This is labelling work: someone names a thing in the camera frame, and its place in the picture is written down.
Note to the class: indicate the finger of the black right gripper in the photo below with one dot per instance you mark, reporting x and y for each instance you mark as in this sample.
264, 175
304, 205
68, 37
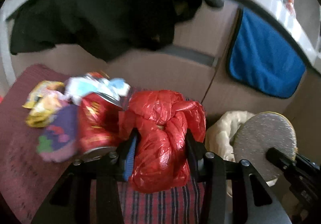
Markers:
278, 161

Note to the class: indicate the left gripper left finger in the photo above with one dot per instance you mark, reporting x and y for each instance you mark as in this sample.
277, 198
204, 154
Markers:
69, 199

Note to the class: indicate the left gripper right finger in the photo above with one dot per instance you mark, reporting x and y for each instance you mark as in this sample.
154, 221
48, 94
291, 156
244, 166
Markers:
234, 192

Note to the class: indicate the red soda can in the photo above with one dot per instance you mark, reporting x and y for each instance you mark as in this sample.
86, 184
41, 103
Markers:
98, 126

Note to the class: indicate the red plastic bag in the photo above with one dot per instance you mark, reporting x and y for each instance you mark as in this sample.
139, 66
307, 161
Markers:
162, 119

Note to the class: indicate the white blue wrapper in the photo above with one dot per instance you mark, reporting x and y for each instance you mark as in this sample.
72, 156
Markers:
79, 87

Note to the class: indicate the yellow snack wrapper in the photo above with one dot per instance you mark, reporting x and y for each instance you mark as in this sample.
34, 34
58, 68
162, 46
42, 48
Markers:
42, 89

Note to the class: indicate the trash bin with beige liner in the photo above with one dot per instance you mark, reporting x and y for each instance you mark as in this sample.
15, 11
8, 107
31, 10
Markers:
219, 137

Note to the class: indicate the pink purple paper cup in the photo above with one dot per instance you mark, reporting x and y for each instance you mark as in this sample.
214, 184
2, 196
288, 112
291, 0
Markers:
57, 143

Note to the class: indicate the red plaid cloth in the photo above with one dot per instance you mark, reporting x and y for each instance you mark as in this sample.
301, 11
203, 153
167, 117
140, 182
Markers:
26, 179

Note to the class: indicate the yellow crumpled chip bag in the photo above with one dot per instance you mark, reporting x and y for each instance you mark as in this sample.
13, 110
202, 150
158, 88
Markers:
43, 109

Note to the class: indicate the blue towel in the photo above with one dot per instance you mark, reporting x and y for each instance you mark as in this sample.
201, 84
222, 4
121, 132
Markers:
260, 58

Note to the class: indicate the orange bottle on counter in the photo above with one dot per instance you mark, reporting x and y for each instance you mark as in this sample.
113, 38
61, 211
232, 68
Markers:
290, 7

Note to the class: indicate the black hanging garment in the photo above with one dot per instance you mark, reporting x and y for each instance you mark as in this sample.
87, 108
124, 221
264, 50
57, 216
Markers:
104, 28

